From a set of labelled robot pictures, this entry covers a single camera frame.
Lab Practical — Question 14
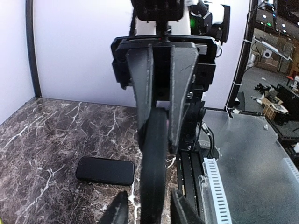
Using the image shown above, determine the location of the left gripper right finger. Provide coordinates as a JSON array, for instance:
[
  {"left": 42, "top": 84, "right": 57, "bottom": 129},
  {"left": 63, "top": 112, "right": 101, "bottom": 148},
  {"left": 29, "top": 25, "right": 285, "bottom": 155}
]
[{"left": 170, "top": 190, "right": 205, "bottom": 224}]

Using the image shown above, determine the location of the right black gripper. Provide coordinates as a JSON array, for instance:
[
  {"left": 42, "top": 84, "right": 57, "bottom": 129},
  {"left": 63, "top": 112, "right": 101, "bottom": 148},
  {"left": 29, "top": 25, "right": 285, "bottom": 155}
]
[{"left": 111, "top": 35, "right": 218, "bottom": 153}]

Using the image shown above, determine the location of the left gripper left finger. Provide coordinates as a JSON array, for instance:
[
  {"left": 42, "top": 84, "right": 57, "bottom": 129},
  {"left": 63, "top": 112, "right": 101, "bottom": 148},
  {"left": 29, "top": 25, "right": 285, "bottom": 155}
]
[{"left": 98, "top": 191, "right": 128, "bottom": 224}]

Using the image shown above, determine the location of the black phone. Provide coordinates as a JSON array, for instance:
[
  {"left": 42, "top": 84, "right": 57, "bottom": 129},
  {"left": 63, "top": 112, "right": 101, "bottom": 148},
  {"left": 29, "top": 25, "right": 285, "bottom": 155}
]
[{"left": 75, "top": 156, "right": 135, "bottom": 186}]

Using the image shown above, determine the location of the black phone case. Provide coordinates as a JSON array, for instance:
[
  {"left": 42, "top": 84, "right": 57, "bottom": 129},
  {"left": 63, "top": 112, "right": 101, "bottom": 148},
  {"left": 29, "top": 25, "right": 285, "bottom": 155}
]
[{"left": 140, "top": 108, "right": 168, "bottom": 224}]

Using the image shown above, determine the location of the white slotted cable duct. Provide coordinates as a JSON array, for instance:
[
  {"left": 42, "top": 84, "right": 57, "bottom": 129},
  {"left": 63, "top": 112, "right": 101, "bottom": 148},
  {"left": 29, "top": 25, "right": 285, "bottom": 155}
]
[{"left": 204, "top": 158, "right": 232, "bottom": 224}]

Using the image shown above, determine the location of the black front rail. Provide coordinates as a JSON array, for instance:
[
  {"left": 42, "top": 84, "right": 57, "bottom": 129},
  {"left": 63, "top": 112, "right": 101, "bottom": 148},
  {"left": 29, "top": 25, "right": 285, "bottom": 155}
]
[{"left": 176, "top": 150, "right": 205, "bottom": 221}]

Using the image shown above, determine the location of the right black frame post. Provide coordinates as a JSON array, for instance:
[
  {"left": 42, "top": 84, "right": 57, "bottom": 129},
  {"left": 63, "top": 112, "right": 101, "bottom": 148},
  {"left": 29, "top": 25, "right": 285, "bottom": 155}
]
[{"left": 225, "top": 0, "right": 258, "bottom": 118}]

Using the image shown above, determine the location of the black frame post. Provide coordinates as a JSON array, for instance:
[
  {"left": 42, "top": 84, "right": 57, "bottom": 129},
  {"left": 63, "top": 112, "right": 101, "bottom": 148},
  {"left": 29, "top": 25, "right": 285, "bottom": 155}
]
[
  {"left": 25, "top": 0, "right": 42, "bottom": 98},
  {"left": 225, "top": 0, "right": 258, "bottom": 118}
]

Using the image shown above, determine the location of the left black frame post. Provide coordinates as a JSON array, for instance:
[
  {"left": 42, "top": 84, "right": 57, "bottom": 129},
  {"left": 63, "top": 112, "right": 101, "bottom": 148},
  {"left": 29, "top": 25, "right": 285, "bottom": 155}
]
[{"left": 25, "top": 0, "right": 42, "bottom": 98}]

